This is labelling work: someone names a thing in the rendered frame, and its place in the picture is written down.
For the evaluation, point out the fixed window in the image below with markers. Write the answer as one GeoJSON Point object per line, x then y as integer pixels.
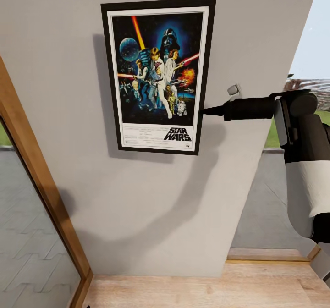
{"type": "Point", "coordinates": [264, 234]}

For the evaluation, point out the poster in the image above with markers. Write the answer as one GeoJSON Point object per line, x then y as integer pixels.
{"type": "Point", "coordinates": [158, 59]}

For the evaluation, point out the door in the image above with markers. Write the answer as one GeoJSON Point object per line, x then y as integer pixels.
{"type": "Point", "coordinates": [42, 263]}

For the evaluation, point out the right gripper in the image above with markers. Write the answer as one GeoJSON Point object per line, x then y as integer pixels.
{"type": "Point", "coordinates": [239, 109]}

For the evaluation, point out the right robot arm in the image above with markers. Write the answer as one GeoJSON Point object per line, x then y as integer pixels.
{"type": "Point", "coordinates": [306, 141]}

